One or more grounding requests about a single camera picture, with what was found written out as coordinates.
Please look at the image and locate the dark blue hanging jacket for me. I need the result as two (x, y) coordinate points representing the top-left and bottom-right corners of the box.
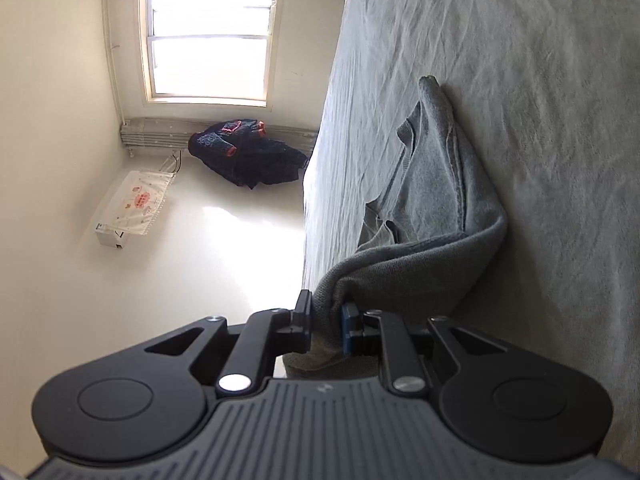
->
(188, 120), (311, 190)

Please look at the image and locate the window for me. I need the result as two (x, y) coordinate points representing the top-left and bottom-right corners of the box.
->
(139, 0), (290, 107)

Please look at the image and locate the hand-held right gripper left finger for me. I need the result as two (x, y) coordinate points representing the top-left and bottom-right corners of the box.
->
(142, 289), (315, 393)

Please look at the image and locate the bed with grey sheet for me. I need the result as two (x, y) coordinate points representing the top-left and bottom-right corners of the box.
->
(300, 0), (640, 461)

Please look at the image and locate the air conditioner pipe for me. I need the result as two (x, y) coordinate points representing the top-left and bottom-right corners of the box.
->
(159, 149), (184, 175)

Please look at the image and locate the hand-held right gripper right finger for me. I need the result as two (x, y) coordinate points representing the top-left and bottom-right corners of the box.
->
(340, 302), (501, 393)

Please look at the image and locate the grey star-print curtain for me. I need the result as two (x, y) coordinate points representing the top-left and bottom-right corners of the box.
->
(120, 117), (321, 157)

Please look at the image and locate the grey-blue patterned knit sweater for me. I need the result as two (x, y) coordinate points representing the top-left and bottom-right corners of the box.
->
(282, 76), (508, 378)

